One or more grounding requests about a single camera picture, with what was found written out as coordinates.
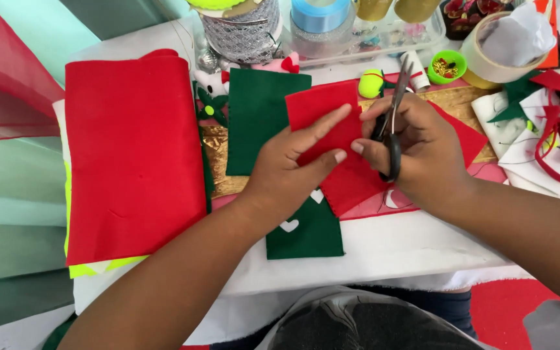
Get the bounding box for person's right hand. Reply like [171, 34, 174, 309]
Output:
[351, 92, 475, 211]

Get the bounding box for person's left hand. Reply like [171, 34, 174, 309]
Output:
[242, 103, 353, 222]

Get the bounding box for black-handled scissors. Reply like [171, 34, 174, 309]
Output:
[371, 54, 414, 183]

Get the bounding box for small red felt piece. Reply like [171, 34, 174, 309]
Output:
[285, 80, 364, 168]

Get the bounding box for gold fabric strip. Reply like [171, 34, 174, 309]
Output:
[201, 87, 498, 199]

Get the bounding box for dark green felt sheet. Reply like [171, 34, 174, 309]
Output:
[226, 68, 313, 177]

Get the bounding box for green felt with heart cutouts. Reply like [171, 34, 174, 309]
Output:
[265, 189, 345, 260]

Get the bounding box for white thread spool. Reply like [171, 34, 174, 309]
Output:
[401, 51, 431, 92]

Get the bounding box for red felt square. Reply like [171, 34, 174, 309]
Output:
[318, 101, 489, 217]

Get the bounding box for neon yellow pompom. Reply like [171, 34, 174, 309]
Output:
[358, 69, 385, 99]

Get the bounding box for green bowl of pins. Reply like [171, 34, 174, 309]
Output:
[427, 50, 468, 86]

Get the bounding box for green felt flower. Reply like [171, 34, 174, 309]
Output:
[196, 87, 229, 128]

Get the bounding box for white tablecloth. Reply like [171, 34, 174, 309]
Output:
[68, 15, 560, 347]

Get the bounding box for white plush toy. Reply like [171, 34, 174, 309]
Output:
[193, 52, 301, 98]

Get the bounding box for clear plastic organizer box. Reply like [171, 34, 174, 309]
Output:
[282, 7, 447, 68]

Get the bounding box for beige tape roll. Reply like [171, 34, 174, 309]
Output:
[460, 11, 555, 90]

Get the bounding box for pile of felt scraps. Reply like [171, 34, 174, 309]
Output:
[471, 57, 560, 205]

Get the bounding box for silver glitter ribbon roll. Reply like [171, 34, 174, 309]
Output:
[290, 15, 357, 59]

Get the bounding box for gold ribbon roll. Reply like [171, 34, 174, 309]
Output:
[356, 0, 393, 22]
[394, 0, 442, 24]

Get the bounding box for silver mesh ribbon roll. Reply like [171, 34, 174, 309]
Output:
[197, 0, 283, 65]

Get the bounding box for white crumpled paper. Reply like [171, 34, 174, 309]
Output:
[482, 2, 558, 68]

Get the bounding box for large red felt sheet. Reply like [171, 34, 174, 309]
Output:
[64, 49, 208, 266]

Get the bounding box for blue satin ribbon roll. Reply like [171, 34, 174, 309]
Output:
[291, 0, 353, 34]

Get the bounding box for person's grey patterned shirt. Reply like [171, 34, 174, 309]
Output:
[253, 285, 497, 350]

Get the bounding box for neon yellow felt sheet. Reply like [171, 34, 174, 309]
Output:
[63, 160, 150, 279]

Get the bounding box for green sheer fabric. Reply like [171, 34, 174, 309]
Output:
[0, 0, 198, 335]

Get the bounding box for red sheer fabric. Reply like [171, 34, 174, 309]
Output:
[0, 0, 66, 143]

